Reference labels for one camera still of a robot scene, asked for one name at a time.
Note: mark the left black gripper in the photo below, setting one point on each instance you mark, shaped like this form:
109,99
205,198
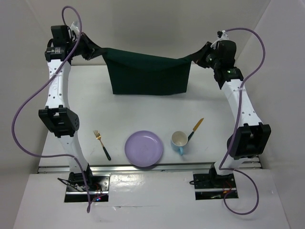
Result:
91,48

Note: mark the aluminium rail frame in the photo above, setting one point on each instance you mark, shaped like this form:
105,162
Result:
130,168

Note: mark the purple plate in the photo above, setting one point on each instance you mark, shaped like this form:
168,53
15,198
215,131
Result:
143,148

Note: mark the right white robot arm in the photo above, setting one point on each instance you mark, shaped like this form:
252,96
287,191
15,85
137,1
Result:
250,134

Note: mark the light blue mug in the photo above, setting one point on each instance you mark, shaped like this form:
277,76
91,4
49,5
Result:
178,141

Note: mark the gold fork black handle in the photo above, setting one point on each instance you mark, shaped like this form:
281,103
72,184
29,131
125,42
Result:
99,138

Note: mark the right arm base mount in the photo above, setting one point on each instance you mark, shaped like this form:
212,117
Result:
208,188

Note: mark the dark green cloth napkin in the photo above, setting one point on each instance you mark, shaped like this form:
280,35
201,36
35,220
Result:
141,74

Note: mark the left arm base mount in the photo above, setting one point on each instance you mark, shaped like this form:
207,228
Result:
77,191

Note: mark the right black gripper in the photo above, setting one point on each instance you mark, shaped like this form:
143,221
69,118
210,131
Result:
200,59

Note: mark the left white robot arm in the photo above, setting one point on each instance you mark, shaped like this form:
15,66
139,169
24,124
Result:
57,116

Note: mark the gold knife black handle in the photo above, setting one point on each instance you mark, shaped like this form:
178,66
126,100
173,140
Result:
195,128

